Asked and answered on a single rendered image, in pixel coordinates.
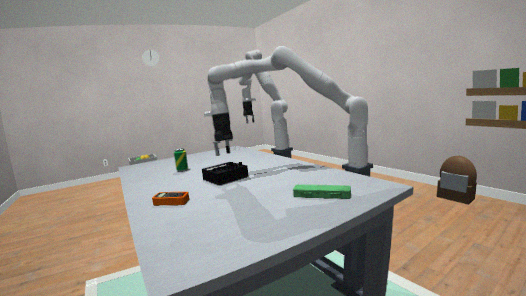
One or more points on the orange pocket multimeter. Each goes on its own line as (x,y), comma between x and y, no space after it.
(166,198)

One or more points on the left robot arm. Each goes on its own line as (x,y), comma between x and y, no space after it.
(284,57)

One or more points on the green rectangular block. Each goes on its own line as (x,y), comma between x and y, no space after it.
(322,191)

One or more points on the green drink can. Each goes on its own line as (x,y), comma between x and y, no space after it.
(181,160)

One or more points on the black lighting desk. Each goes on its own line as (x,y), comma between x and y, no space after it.
(223,175)

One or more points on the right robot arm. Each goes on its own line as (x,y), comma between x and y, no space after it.
(277,107)

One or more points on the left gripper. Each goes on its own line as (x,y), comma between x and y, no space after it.
(221,122)

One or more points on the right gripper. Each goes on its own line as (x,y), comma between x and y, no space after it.
(247,106)

